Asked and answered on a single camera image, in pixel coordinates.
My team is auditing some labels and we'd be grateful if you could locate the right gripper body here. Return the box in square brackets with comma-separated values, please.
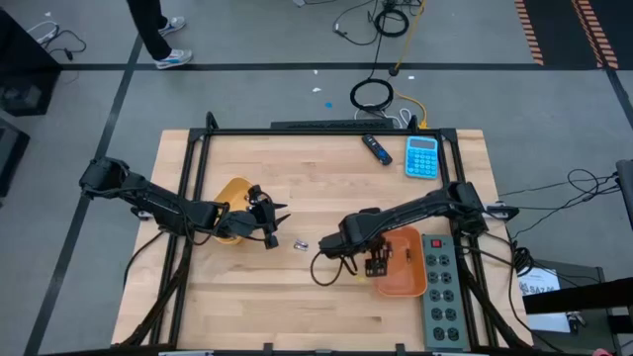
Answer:
[354, 233, 396, 279]

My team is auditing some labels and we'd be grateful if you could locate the white paper sign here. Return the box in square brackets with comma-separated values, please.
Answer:
[517, 266, 563, 297]

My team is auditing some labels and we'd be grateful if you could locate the black floor cable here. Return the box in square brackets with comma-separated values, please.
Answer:
[42, 29, 88, 63]

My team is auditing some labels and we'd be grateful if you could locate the yellow cable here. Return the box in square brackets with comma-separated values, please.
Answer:
[393, 0, 430, 131]

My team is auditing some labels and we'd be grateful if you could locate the black cabinet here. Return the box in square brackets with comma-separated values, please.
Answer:
[0, 9, 61, 118]

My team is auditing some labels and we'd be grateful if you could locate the dark box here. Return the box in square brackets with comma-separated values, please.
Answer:
[0, 120, 31, 198]

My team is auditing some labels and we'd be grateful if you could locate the white cable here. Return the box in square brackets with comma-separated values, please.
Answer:
[353, 106, 413, 130]

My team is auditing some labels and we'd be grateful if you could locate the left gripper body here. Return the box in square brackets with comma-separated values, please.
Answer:
[217, 184, 277, 251]

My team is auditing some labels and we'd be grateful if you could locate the yellow plastic bin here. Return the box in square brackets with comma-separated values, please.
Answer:
[213, 176, 258, 246]

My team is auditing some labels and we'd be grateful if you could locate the black keyboard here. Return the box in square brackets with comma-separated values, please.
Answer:
[270, 119, 396, 131]

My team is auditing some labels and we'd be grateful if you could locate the grey power strip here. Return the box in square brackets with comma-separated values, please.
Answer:
[418, 233, 470, 353]

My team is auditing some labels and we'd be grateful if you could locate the small black cable coil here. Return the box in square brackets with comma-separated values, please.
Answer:
[373, 7, 410, 39]

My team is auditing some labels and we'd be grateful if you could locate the black remote control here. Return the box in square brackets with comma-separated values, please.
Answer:
[360, 133, 394, 167]

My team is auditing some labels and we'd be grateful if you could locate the black aluminium table frame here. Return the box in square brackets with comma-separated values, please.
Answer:
[113, 111, 538, 356]

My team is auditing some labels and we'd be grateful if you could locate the blue calculator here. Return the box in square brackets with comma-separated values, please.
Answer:
[404, 135, 440, 179]

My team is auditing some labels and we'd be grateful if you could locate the black desk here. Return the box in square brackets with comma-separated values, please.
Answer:
[521, 259, 633, 356]

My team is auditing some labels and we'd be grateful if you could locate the black cable bundle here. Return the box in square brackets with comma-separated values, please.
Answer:
[497, 167, 622, 278]

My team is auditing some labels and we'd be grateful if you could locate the large black cable coil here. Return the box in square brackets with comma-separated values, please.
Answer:
[348, 77, 396, 112]

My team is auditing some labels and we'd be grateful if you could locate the orange plastic bin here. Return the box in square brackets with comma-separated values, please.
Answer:
[373, 225, 429, 298]

